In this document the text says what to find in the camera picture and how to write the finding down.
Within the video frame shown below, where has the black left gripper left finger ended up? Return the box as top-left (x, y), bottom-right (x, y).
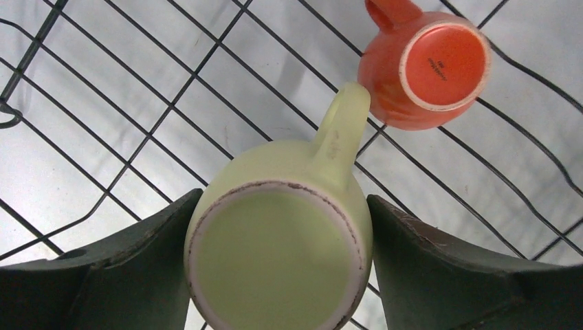
top-left (1, 189), bottom-right (202, 329)

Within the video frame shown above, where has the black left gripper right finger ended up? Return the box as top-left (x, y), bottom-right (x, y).
top-left (367, 195), bottom-right (582, 329)

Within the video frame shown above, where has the light green cup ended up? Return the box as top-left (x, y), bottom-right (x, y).
top-left (184, 82), bottom-right (373, 329)

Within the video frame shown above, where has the orange cup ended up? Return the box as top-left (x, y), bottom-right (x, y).
top-left (357, 1), bottom-right (492, 131)

